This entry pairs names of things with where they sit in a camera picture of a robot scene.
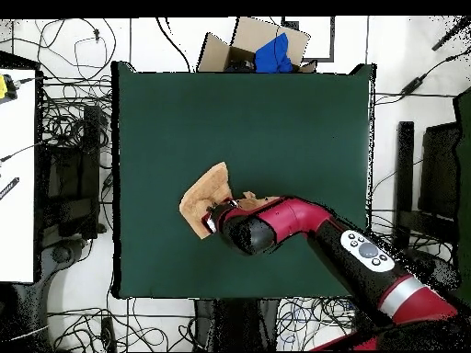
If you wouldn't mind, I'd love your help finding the dark green table cloth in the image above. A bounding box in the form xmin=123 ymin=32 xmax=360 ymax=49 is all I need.
xmin=110 ymin=60 xmax=377 ymax=300

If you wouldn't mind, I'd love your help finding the dark square frame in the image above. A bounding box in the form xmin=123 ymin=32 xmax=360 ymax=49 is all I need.
xmin=281 ymin=16 xmax=336 ymax=63

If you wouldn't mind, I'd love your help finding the black upright bar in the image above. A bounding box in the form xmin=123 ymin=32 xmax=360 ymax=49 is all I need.
xmin=394 ymin=120 xmax=416 ymax=252

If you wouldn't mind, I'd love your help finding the black equipment case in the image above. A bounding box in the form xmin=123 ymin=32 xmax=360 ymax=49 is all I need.
xmin=40 ymin=104 xmax=102 ymax=240

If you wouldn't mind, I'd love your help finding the black power adapter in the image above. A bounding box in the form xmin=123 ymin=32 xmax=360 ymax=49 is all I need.
xmin=399 ymin=74 xmax=425 ymax=96

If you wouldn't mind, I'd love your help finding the white side table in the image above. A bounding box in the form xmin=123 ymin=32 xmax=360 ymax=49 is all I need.
xmin=0 ymin=67 xmax=38 ymax=284

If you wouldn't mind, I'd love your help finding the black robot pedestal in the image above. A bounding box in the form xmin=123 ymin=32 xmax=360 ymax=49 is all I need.
xmin=192 ymin=298 xmax=281 ymax=352

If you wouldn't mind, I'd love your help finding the black power strip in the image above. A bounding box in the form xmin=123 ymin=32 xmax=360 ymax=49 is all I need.
xmin=100 ymin=316 xmax=118 ymax=352

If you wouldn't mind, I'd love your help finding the black panel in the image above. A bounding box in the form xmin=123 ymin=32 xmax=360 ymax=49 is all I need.
xmin=418 ymin=122 xmax=461 ymax=222

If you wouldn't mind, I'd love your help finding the black rod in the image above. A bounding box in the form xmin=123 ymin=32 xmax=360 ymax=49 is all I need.
xmin=431 ymin=16 xmax=471 ymax=51

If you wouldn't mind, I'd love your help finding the black flat strip tool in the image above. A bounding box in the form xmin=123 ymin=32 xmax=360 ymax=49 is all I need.
xmin=0 ymin=176 xmax=20 ymax=201

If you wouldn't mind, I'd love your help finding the green cloth covered stand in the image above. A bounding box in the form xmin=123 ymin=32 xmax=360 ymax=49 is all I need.
xmin=435 ymin=87 xmax=471 ymax=310

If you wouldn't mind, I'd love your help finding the open cardboard box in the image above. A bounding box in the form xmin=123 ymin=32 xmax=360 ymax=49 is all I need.
xmin=196 ymin=16 xmax=318 ymax=74

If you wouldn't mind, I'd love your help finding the grey pedestal leg with foot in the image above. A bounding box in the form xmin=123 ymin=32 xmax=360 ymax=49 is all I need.
xmin=36 ymin=237 xmax=95 ymax=343
xmin=404 ymin=248 xmax=461 ymax=291

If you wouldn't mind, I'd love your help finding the blue cloth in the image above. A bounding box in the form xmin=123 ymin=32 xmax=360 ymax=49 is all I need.
xmin=254 ymin=32 xmax=294 ymax=74

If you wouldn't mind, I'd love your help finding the tan terry towel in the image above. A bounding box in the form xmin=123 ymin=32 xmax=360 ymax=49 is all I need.
xmin=178 ymin=161 xmax=281 ymax=240

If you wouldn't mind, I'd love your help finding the yellow and black device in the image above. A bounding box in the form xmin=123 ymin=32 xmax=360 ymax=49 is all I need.
xmin=0 ymin=74 xmax=18 ymax=106

